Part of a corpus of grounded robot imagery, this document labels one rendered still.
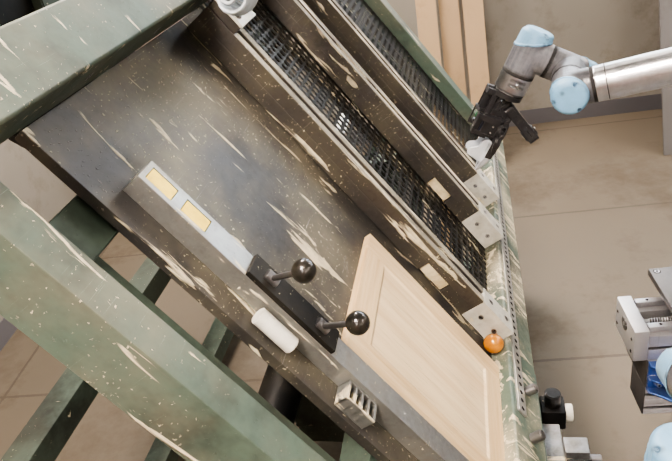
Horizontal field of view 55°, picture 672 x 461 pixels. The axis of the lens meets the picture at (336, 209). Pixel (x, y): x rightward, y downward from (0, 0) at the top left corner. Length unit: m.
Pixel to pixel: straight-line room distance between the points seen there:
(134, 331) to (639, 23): 4.66
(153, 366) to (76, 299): 0.12
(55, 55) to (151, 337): 0.39
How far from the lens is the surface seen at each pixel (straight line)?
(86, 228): 0.98
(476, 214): 2.03
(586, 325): 3.19
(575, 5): 4.98
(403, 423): 1.17
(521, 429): 1.55
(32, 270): 0.80
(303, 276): 0.93
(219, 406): 0.85
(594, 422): 2.78
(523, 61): 1.53
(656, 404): 1.83
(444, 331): 1.52
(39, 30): 0.97
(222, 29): 1.42
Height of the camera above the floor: 2.06
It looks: 29 degrees down
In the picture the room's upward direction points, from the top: 10 degrees counter-clockwise
